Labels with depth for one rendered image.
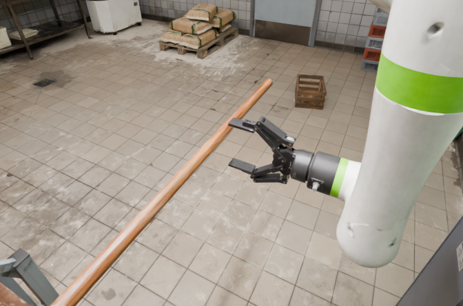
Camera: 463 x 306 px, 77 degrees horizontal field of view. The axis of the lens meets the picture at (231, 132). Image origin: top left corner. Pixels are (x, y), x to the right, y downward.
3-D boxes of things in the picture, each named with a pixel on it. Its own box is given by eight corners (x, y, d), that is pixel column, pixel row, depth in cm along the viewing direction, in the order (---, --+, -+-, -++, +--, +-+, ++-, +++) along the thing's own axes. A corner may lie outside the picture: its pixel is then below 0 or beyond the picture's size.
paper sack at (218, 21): (219, 29, 455) (218, 18, 445) (200, 27, 470) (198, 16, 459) (238, 18, 497) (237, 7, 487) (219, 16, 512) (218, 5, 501)
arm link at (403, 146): (472, 78, 38) (379, 65, 43) (485, 123, 30) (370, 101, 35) (393, 239, 60) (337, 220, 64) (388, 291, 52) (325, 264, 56)
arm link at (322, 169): (335, 176, 73) (344, 147, 68) (325, 209, 65) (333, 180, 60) (312, 168, 76) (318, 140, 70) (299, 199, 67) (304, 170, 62)
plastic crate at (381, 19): (426, 32, 340) (432, 18, 331) (372, 25, 363) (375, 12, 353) (426, 23, 369) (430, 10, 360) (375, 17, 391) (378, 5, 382)
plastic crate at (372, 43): (415, 56, 359) (419, 43, 350) (364, 47, 382) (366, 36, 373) (415, 46, 387) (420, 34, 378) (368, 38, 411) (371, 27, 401)
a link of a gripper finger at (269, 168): (286, 156, 73) (290, 160, 73) (255, 167, 80) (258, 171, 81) (281, 165, 70) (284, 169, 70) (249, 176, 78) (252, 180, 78)
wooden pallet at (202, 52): (202, 59, 428) (202, 49, 420) (159, 49, 458) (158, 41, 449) (238, 36, 514) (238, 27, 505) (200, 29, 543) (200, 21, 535)
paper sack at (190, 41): (198, 52, 420) (196, 40, 410) (178, 47, 434) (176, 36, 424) (220, 37, 461) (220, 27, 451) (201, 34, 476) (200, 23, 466)
